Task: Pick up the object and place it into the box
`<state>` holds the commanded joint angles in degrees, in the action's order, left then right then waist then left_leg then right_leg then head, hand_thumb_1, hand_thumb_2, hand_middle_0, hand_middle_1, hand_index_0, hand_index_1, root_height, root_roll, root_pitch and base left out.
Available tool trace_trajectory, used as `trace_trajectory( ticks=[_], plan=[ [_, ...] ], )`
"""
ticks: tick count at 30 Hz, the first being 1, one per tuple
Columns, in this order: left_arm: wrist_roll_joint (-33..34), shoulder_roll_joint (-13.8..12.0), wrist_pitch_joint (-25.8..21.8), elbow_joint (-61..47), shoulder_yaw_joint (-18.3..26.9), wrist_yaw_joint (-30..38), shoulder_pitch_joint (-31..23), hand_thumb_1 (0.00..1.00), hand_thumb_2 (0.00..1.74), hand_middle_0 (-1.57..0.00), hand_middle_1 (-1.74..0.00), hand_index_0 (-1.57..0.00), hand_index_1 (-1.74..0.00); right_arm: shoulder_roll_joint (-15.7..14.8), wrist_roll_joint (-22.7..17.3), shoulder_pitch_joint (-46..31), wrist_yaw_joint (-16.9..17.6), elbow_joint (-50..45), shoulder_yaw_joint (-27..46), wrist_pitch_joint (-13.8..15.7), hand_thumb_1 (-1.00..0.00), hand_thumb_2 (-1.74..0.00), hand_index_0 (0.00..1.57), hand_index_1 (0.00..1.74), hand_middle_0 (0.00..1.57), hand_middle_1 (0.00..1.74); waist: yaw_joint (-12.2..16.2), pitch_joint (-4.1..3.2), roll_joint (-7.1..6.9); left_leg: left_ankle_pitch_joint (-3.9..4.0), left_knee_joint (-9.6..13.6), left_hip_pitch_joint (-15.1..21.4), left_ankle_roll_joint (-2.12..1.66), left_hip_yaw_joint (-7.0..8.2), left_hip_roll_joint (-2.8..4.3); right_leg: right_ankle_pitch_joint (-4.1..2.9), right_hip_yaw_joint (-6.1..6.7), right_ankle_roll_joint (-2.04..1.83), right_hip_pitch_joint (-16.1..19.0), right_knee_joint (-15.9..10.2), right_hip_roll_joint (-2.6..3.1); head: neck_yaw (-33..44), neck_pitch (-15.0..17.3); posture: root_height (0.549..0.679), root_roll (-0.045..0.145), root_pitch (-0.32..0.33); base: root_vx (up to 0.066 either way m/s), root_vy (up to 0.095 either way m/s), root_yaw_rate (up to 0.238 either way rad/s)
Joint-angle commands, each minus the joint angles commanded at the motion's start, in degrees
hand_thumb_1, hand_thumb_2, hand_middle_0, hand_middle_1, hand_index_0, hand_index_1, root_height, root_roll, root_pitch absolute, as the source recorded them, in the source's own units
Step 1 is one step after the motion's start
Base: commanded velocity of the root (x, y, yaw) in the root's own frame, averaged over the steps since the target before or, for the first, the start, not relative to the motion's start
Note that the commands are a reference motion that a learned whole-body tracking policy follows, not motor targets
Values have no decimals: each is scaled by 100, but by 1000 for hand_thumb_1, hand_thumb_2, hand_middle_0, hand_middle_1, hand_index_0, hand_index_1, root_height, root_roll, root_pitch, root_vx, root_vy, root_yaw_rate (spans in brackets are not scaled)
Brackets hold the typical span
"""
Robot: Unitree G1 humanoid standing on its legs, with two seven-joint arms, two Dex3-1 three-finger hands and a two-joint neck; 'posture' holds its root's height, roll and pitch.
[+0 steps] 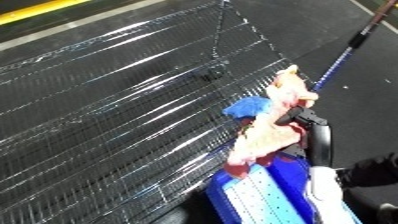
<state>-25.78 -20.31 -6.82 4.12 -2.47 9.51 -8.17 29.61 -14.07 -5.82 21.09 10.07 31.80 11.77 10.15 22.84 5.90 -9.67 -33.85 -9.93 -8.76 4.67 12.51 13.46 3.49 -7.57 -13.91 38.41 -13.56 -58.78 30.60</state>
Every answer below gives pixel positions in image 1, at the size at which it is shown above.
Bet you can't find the pink soft toy with blue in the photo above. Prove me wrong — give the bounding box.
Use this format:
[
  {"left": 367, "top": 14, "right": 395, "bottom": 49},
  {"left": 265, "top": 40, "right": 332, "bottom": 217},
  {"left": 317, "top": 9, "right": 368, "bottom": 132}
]
[{"left": 222, "top": 64, "right": 322, "bottom": 178}]

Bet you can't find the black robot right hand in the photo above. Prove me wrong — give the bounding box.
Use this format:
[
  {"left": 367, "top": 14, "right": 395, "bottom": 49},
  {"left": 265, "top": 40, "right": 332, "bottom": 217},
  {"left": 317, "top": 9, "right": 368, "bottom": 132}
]
[{"left": 273, "top": 105, "right": 335, "bottom": 168}]

